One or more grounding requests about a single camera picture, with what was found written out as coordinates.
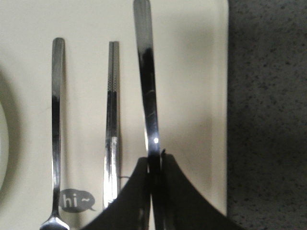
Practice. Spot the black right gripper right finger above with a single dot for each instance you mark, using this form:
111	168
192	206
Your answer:
184	207

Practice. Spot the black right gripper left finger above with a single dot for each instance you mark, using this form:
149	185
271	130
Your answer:
131	209

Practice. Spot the silver metal chopsticks pair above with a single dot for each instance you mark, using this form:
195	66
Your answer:
111	182

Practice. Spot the silver metal spoon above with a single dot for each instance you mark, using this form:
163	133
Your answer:
54	222

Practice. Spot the white round plate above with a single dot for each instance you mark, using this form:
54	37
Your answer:
4	146

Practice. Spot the silver metal fork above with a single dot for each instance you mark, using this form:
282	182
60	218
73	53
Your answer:
144	40

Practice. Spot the cream rabbit serving tray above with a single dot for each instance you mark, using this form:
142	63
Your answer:
190	54

